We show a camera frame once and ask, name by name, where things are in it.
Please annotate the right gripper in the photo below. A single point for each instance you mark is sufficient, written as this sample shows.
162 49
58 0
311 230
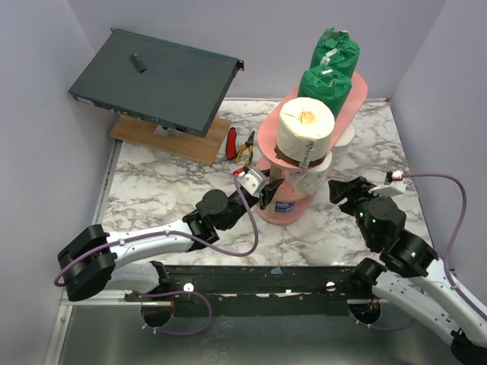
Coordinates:
350 195

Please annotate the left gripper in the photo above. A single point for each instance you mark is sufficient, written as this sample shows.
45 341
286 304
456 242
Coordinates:
267 194

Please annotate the blue roll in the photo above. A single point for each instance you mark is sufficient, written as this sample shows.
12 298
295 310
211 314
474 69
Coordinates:
287 205

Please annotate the pink three-tier shelf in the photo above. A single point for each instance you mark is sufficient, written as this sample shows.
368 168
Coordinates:
266 139

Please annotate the white floral paper towel roll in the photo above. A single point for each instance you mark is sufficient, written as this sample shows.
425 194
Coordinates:
309 181

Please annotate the yellow handled pliers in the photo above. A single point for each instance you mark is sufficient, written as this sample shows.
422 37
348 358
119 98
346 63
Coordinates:
247 146

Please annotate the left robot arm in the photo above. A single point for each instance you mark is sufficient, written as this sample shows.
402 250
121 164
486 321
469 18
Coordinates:
88 262

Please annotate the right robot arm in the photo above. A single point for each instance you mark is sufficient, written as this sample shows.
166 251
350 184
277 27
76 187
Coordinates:
410 273

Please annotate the wooden board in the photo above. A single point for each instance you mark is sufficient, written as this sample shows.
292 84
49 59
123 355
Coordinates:
153 136

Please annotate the small black connector strip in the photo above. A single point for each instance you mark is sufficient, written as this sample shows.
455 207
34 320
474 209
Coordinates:
138 63

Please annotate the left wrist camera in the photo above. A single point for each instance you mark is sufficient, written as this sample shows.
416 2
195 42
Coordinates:
251 180

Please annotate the red handled cutter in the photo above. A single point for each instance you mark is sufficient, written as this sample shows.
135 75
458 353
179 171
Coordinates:
230 150

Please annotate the black metal base rail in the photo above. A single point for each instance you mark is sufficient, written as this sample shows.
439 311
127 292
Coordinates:
268 291

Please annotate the dark grey network switch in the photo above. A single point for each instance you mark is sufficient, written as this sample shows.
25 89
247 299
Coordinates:
182 88

